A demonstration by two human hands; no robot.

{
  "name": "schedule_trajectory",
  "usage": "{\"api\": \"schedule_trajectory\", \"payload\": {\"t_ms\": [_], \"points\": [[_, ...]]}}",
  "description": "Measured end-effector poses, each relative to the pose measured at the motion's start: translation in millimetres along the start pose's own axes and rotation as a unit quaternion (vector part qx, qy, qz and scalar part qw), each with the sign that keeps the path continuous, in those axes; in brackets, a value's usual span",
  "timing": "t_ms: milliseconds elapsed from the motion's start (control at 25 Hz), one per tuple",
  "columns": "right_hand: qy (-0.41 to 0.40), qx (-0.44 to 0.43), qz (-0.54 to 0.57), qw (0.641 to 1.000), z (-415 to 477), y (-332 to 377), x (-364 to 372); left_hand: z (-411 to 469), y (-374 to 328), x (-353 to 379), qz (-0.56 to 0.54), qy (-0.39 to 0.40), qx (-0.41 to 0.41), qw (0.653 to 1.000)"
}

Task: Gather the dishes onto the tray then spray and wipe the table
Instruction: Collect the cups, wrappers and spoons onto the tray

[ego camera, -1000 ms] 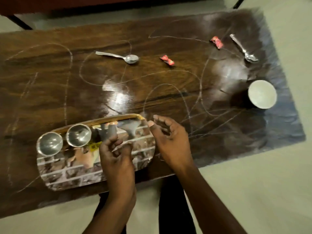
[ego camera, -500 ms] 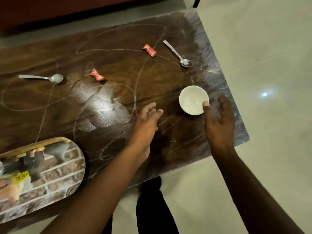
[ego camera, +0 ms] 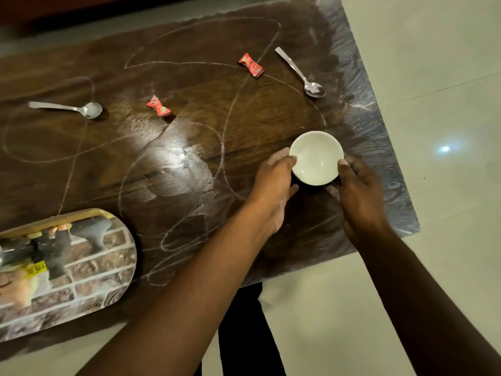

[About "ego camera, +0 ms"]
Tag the person's right hand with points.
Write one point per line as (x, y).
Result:
(362, 199)

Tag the person's left hand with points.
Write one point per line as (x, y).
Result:
(270, 191)

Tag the person's right middle finger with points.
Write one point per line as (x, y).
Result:
(358, 162)

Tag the person's right thumb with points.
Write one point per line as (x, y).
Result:
(332, 191)

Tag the person's left thumb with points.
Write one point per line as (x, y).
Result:
(292, 191)

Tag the small white ceramic bowl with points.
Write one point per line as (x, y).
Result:
(316, 157)

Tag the person's left forearm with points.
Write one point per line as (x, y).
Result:
(184, 301)

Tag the person's right forearm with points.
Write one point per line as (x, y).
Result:
(426, 309)

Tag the steel spoon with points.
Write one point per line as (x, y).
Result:
(66, 109)
(301, 74)

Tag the red wrapped candy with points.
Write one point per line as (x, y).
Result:
(251, 65)
(158, 106)

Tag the person's dark trouser leg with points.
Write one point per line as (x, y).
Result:
(246, 332)

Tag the oval printed picture board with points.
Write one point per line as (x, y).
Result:
(58, 274)

